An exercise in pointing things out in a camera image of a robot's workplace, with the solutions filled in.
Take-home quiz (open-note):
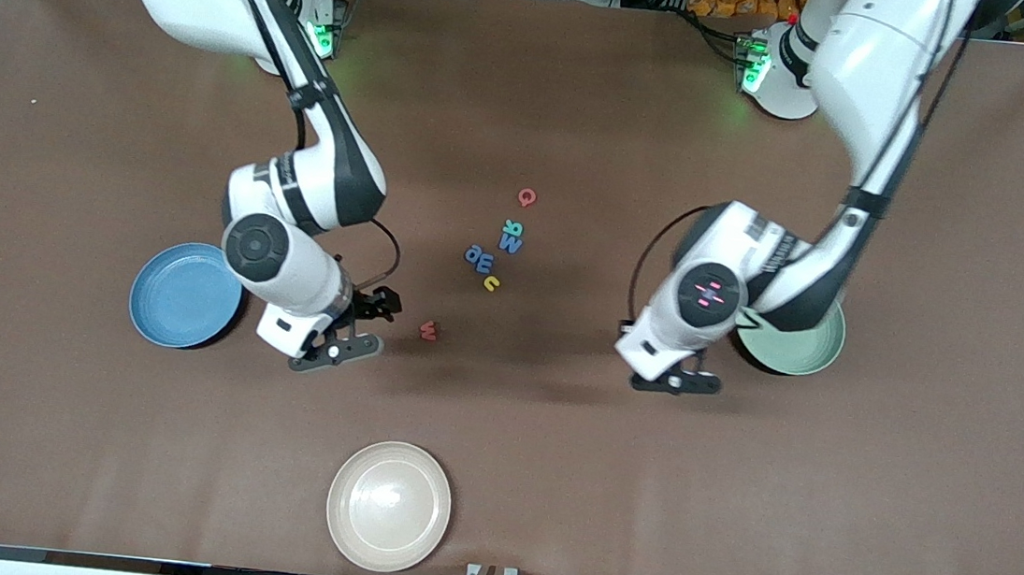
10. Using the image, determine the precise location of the pale green round plate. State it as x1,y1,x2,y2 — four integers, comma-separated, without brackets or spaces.
729,291,850,382

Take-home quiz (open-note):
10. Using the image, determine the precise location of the brown table mat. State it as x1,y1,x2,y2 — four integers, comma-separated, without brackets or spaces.
0,0,1024,575

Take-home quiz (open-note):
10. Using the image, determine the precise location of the beige round plate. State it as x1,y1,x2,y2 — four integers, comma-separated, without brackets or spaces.
321,436,458,575

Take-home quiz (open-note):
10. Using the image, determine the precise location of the blue round plate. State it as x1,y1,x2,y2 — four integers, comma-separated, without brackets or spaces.
125,237,249,355

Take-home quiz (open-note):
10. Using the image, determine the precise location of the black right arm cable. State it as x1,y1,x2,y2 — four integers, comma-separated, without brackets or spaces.
178,0,428,296

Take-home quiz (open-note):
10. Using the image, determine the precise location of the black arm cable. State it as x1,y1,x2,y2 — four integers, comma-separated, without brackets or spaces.
625,0,977,358
178,0,428,296

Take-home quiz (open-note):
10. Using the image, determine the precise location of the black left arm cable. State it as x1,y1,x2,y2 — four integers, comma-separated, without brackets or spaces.
625,0,977,358

